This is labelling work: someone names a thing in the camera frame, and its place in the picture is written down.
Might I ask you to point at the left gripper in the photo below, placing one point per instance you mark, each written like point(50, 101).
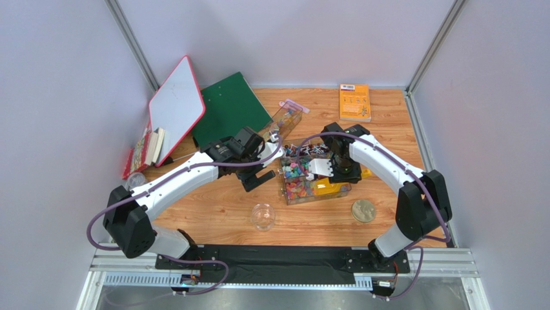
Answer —
point(251, 181)

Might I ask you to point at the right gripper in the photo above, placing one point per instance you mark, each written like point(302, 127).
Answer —
point(341, 172)

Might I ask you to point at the yellow plastic scoop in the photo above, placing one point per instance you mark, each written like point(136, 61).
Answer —
point(324, 188)

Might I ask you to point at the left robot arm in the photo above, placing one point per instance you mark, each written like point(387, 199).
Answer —
point(130, 214)

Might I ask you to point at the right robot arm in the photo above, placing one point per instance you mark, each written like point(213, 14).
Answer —
point(423, 203)

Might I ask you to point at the clear box of star candies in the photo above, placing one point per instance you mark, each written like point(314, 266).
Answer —
point(291, 168)

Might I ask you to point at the clear box of translucent candies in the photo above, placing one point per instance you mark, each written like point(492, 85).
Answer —
point(300, 191)

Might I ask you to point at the clear box of wrapped candies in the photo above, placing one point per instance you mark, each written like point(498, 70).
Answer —
point(281, 124)

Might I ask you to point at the clear box of lollipops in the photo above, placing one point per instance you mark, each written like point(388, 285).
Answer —
point(314, 148)

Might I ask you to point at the clear round plastic jar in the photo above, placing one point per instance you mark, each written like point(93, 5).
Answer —
point(263, 217)

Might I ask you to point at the gold round tin lid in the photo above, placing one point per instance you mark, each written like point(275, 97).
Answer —
point(363, 211)

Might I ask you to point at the orange paperback book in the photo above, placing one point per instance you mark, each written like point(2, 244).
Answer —
point(354, 102)

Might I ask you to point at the green cutting mat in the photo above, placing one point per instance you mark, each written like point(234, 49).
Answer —
point(230, 105)

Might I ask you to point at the red framed whiteboard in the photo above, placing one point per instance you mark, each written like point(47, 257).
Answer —
point(176, 107)

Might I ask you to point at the stack of books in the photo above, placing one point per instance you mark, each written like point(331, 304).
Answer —
point(145, 153)

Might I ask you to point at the small clear cup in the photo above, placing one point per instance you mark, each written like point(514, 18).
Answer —
point(135, 179)

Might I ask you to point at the aluminium frame rail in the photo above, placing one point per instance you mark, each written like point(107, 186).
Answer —
point(440, 265)

